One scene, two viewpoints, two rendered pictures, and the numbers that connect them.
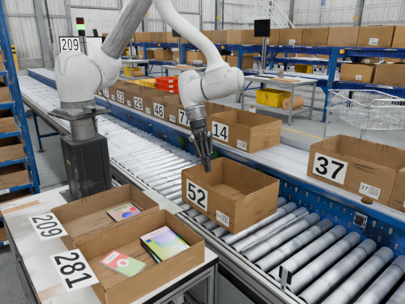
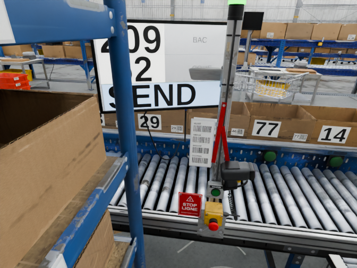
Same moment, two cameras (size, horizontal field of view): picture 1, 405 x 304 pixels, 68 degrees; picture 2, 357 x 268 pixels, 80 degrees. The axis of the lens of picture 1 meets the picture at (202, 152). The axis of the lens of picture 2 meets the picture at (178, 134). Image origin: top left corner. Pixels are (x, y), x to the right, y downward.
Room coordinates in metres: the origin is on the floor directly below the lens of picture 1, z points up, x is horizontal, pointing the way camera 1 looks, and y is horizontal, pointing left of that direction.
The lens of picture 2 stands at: (1.73, 1.40, 1.52)
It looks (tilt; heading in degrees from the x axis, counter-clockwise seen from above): 26 degrees down; 316
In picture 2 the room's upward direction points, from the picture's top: 1 degrees clockwise
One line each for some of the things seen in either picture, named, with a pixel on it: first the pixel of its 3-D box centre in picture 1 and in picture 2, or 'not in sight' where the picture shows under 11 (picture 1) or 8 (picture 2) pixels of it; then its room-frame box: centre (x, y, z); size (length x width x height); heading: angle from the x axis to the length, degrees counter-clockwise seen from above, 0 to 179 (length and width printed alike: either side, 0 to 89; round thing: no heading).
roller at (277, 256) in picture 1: (296, 243); not in sight; (1.05, -0.40, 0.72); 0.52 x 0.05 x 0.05; 128
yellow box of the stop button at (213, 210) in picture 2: not in sight; (222, 216); (2.05, 0.82, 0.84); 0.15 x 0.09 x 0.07; 38
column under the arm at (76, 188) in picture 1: (87, 166); not in sight; (1.43, 0.60, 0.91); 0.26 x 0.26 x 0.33; 41
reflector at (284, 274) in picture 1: (284, 281); not in sight; (0.78, -0.27, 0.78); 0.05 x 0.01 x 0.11; 38
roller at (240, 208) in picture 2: (138, 150); (237, 187); (2.17, 0.49, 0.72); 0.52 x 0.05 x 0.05; 128
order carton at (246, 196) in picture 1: (228, 190); not in sight; (1.32, -0.13, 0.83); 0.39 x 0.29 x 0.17; 39
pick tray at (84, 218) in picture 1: (106, 216); not in sight; (1.14, 0.42, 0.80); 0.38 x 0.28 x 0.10; 131
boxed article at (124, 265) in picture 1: (122, 264); not in sight; (0.88, 0.29, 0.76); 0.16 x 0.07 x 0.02; 61
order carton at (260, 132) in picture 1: (243, 129); (334, 125); (1.94, -0.28, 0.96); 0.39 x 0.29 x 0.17; 38
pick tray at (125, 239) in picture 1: (141, 252); not in sight; (0.90, 0.23, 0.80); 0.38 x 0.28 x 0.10; 129
